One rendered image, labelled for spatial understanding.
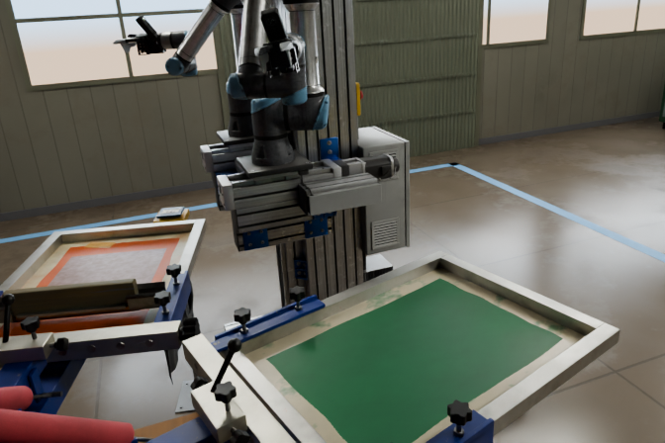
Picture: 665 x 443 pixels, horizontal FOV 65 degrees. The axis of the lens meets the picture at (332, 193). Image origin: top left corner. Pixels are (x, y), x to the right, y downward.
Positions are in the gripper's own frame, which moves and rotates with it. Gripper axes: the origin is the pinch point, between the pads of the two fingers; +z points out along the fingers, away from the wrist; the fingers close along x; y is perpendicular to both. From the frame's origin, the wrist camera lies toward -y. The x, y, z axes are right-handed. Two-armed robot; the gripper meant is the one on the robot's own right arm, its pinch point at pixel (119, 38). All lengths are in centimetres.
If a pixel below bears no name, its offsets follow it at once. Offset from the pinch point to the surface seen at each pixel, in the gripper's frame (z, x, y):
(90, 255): -10, -80, 62
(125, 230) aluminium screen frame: -16, -64, 61
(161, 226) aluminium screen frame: -30, -61, 62
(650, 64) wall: -483, 533, 166
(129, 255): -25, -80, 62
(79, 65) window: 164, 232, 62
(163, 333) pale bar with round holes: -63, -138, 46
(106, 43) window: 140, 246, 46
